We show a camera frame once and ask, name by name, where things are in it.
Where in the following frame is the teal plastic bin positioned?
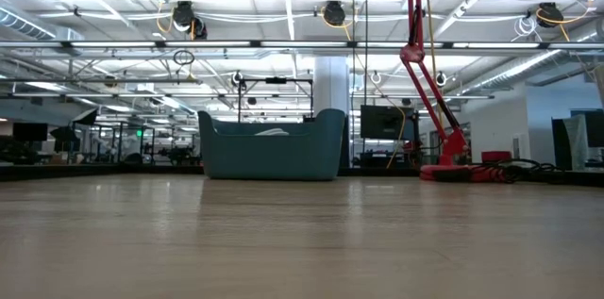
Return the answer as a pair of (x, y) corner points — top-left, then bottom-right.
(196, 108), (347, 182)

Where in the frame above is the black room monitor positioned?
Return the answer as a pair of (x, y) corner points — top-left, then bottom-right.
(360, 104), (417, 141)

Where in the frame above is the red desk lamp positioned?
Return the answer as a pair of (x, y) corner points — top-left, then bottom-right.
(398, 0), (511, 183)

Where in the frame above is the red low box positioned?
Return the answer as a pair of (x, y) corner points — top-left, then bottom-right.
(479, 150), (513, 164)

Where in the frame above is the black standing panel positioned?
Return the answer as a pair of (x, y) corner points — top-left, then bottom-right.
(550, 117), (575, 172)

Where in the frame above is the small black distant monitor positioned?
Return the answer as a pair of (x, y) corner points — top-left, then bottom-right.
(12, 122), (49, 143)

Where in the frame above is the black distant station frame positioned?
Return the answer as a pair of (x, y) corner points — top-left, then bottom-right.
(237, 76), (316, 125)

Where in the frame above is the black ceiling cable reel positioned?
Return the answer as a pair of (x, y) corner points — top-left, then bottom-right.
(170, 0), (209, 41)
(535, 1), (565, 30)
(322, 0), (348, 27)

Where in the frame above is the black lamp power cord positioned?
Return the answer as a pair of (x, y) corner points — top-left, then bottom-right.
(431, 158), (559, 184)

